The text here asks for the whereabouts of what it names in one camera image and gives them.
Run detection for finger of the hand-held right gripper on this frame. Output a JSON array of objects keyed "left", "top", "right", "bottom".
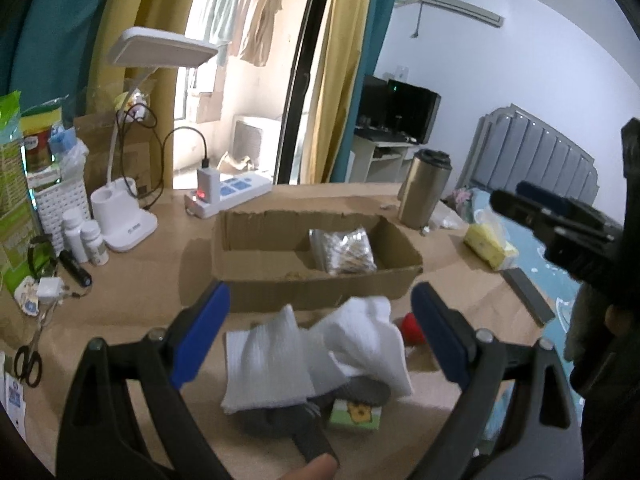
[
  {"left": 516, "top": 180, "right": 621, "bottom": 226},
  {"left": 489, "top": 189, "right": 625, "bottom": 285}
]

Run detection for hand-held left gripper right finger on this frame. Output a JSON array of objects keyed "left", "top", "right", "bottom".
[{"left": 410, "top": 281, "right": 586, "bottom": 480}]

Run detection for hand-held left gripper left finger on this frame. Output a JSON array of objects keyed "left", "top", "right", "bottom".
[{"left": 56, "top": 280, "right": 233, "bottom": 480}]

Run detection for red and black round object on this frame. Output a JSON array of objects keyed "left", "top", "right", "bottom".
[{"left": 400, "top": 312, "right": 425, "bottom": 346}]

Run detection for white towel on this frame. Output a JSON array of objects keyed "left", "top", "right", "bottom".
[
  {"left": 300, "top": 296, "right": 414, "bottom": 400},
  {"left": 221, "top": 304, "right": 317, "bottom": 415}
]

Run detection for dark grey cloth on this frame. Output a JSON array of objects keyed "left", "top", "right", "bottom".
[{"left": 239, "top": 374, "right": 393, "bottom": 471}]

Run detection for cartoon printed tissue pack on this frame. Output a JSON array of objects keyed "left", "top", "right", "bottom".
[{"left": 327, "top": 400, "right": 385, "bottom": 432}]

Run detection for cardboard box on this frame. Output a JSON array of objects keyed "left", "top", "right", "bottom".
[{"left": 210, "top": 208, "right": 424, "bottom": 313}]

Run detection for person's right hand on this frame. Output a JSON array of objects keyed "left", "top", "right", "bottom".
[{"left": 604, "top": 304, "right": 640, "bottom": 343}]

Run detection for person's left hand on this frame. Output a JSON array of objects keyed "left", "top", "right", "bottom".
[{"left": 277, "top": 452, "right": 340, "bottom": 480}]

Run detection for grey padded headboard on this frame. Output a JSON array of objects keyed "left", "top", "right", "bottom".
[{"left": 457, "top": 105, "right": 600, "bottom": 206}]

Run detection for yellow tissue pack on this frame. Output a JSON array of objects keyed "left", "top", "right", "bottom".
[{"left": 462, "top": 208, "right": 518, "bottom": 271}]

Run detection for clear plastic wrapper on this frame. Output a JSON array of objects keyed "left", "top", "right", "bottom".
[{"left": 422, "top": 204, "right": 467, "bottom": 235}]

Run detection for stainless steel tumbler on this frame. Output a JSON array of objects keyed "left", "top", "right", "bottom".
[{"left": 397, "top": 148, "right": 453, "bottom": 229}]

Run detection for clear bag of swabs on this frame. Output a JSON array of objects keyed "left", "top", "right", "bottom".
[{"left": 307, "top": 227, "right": 378, "bottom": 275}]

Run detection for white desk lamp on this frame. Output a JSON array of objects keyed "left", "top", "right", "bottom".
[{"left": 90, "top": 27, "right": 220, "bottom": 253}]

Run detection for white pill bottle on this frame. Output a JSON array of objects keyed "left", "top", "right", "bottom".
[
  {"left": 61, "top": 208, "right": 88, "bottom": 262},
  {"left": 80, "top": 221, "right": 109, "bottom": 266}
]

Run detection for black flashlight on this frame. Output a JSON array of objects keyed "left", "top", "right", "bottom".
[{"left": 59, "top": 250, "right": 93, "bottom": 288}]

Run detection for white computer desk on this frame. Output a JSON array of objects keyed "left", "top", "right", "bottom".
[{"left": 345, "top": 127, "right": 418, "bottom": 183}]

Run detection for black monitor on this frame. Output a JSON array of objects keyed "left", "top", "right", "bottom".
[{"left": 357, "top": 75, "right": 442, "bottom": 143}]

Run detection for white charger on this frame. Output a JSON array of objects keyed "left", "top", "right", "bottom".
[{"left": 196, "top": 166, "right": 221, "bottom": 211}]

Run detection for white power strip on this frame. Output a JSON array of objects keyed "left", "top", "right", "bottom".
[{"left": 184, "top": 171, "right": 273, "bottom": 220}]

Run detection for white plug adapter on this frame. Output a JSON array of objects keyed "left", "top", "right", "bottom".
[{"left": 36, "top": 276, "right": 68, "bottom": 305}]

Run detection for brown paper bag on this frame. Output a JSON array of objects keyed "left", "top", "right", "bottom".
[{"left": 74, "top": 77, "right": 176, "bottom": 206}]

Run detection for white perforated basket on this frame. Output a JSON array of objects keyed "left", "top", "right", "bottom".
[{"left": 30, "top": 180, "right": 93, "bottom": 251}]

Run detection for white sachet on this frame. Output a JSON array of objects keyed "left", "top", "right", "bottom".
[{"left": 0, "top": 355, "right": 28, "bottom": 441}]

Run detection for white balcony appliance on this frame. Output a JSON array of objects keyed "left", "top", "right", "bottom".
[{"left": 232, "top": 115, "right": 281, "bottom": 171}]

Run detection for white air conditioner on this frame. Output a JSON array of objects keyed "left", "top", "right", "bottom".
[{"left": 395, "top": 0, "right": 505, "bottom": 28}]

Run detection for yellow curtain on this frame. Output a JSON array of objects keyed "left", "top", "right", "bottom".
[
  {"left": 305, "top": 0, "right": 386, "bottom": 186},
  {"left": 100, "top": 0, "right": 211, "bottom": 111}
]

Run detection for teal curtain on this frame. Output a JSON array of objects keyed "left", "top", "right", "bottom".
[
  {"left": 10, "top": 0, "right": 121, "bottom": 106},
  {"left": 330, "top": 0, "right": 408, "bottom": 183}
]

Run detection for green snack packet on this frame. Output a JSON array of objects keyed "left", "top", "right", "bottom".
[{"left": 0, "top": 91, "right": 38, "bottom": 296}]

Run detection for small yellow toy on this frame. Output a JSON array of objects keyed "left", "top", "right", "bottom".
[{"left": 117, "top": 89, "right": 152, "bottom": 122}]

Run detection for red can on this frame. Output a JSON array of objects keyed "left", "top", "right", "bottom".
[{"left": 22, "top": 127, "right": 54, "bottom": 172}]

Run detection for yellow green sponge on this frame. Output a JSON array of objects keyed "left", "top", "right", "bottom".
[{"left": 20, "top": 104, "right": 64, "bottom": 134}]

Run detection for hanging beige shirt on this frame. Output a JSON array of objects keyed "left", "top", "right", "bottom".
[{"left": 227, "top": 0, "right": 283, "bottom": 68}]

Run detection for hanging light green shirt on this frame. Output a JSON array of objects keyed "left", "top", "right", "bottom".
[{"left": 200, "top": 0, "right": 246, "bottom": 43}]

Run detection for black handled scissors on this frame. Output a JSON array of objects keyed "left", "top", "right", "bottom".
[{"left": 13, "top": 305, "right": 51, "bottom": 388}]

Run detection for black charger cable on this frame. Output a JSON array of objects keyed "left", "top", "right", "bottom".
[{"left": 116, "top": 105, "right": 211, "bottom": 211}]

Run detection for black door frame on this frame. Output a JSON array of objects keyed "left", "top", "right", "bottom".
[{"left": 274, "top": 0, "right": 341, "bottom": 186}]

